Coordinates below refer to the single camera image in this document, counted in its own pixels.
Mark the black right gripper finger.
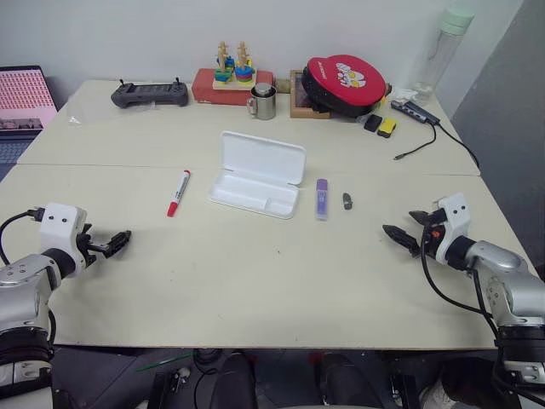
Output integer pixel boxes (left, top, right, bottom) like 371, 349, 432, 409
381, 223, 422, 257
408, 209, 436, 228

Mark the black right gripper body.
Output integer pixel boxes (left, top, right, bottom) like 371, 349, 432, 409
418, 210, 447, 260

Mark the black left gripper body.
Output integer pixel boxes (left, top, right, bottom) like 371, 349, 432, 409
77, 222, 113, 268

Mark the red round pouch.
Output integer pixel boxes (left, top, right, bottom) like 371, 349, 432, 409
301, 54, 388, 118

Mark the white plastic case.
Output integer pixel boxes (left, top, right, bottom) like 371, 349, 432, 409
207, 130, 307, 221

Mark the red white marker pen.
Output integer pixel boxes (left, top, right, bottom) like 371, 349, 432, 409
165, 169, 192, 219

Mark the yellow black board eraser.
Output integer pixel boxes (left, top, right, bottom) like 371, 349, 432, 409
376, 117, 399, 139

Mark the grey USB hub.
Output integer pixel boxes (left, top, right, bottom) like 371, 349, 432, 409
390, 99, 441, 126

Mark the green thin stick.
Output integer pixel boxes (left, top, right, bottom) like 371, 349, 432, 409
135, 350, 193, 374

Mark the crumpled white tissue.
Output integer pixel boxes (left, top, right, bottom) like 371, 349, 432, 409
384, 84, 421, 104

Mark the grey handheld remote controller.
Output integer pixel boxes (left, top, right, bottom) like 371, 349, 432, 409
110, 77, 190, 109

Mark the dark rounded shape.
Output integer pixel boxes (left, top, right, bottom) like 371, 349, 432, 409
207, 350, 257, 409
316, 352, 385, 409

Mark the clear bottle green lid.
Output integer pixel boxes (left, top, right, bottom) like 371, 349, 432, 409
414, 3, 476, 108

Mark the laptop with pink screen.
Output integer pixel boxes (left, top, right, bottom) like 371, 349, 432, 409
0, 65, 60, 183

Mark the red cardboard box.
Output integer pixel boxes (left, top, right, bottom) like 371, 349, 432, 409
191, 67, 278, 106

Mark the stainless steel mug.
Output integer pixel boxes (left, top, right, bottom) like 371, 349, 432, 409
246, 83, 278, 121

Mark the wooden colourful stacking toy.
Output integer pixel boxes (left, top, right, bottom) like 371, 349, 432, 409
211, 40, 259, 92

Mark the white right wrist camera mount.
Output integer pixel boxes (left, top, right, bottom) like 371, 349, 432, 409
433, 192, 472, 266

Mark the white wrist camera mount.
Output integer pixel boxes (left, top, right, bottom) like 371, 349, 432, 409
433, 192, 472, 266
39, 203, 89, 274

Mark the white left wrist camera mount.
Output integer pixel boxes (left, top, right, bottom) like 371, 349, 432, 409
39, 203, 89, 274

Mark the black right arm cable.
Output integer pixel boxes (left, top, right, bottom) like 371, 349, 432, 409
419, 229, 500, 342

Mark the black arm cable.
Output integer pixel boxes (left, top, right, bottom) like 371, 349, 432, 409
419, 229, 500, 342
0, 206, 45, 266

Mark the black USB plug cable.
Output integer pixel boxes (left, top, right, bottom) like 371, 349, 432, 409
393, 122, 439, 162

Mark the black hub lead cable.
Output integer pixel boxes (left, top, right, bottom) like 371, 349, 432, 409
435, 120, 481, 172

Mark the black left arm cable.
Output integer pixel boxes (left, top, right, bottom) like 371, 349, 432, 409
0, 206, 45, 266

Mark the wooden picture frame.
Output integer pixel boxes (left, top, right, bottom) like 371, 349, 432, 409
289, 69, 333, 120

